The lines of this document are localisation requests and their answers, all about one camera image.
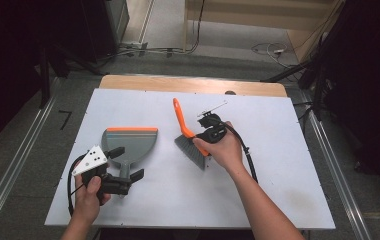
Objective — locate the wooden table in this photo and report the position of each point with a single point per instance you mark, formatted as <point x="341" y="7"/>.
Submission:
<point x="178" y="83"/>

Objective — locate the white board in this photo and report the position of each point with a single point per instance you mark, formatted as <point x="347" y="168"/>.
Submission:
<point x="178" y="200"/>

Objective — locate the person's right hand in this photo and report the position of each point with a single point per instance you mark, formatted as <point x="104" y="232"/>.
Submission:
<point x="226" y="150"/>

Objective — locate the dark cabinet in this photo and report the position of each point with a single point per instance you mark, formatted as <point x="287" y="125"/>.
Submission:
<point x="104" y="26"/>

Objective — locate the metal floor rail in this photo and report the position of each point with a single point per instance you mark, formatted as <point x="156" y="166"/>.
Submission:
<point x="336" y="166"/>
<point x="14" y="153"/>

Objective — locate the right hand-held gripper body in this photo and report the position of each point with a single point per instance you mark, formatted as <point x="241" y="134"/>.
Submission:
<point x="211" y="125"/>

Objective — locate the grey dustpan with orange edge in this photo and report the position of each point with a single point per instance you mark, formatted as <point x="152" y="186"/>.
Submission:
<point x="129" y="146"/>

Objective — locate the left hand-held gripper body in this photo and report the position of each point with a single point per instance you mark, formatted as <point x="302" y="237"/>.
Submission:
<point x="89" y="161"/>

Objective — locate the grey power strip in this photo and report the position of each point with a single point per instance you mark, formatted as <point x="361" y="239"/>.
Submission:
<point x="134" y="45"/>

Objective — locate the black stand post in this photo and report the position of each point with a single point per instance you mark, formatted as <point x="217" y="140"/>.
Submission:
<point x="44" y="80"/>

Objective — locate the black stand leg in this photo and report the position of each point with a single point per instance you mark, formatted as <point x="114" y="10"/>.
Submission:
<point x="286" y="72"/>

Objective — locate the person's left hand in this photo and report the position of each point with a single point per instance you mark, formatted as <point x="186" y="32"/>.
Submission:
<point x="86" y="203"/>

